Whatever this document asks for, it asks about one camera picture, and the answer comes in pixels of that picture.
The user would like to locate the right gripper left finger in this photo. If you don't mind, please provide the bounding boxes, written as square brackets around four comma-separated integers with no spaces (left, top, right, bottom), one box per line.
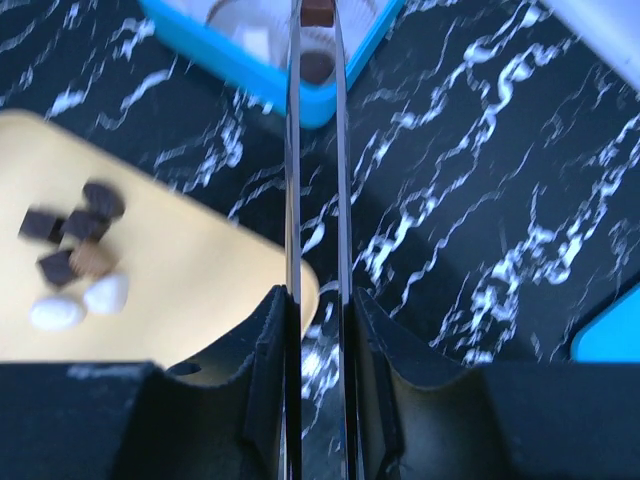
[1,286,287,479]

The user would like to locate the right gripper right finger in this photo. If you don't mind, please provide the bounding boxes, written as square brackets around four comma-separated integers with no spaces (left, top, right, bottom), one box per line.
[354,289,639,479]

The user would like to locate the metal tongs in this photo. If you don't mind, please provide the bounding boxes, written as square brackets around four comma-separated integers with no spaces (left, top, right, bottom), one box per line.
[284,1,362,479]

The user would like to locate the brown caramel chocolate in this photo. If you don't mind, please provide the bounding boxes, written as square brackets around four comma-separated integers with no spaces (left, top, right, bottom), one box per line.
[300,0,335,28]

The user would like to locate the white rectangular chocolate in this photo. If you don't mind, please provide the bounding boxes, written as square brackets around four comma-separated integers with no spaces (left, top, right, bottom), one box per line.
[234,24,271,62]

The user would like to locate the white oval chocolate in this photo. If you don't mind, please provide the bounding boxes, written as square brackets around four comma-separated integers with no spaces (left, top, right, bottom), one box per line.
[83,273,129,315]

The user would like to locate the dark ridged chocolate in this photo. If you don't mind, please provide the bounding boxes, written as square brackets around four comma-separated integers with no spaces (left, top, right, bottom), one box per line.
[61,209,111,242]

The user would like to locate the teal chocolate box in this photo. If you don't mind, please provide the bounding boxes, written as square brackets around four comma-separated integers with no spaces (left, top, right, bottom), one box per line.
[140,1,404,129]

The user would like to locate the yellow plastic tray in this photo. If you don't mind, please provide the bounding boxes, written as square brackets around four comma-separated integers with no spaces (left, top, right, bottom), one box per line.
[0,108,321,374]

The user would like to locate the teal box lid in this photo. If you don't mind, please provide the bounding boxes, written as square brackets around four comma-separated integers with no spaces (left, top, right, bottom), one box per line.
[570,285,640,363]

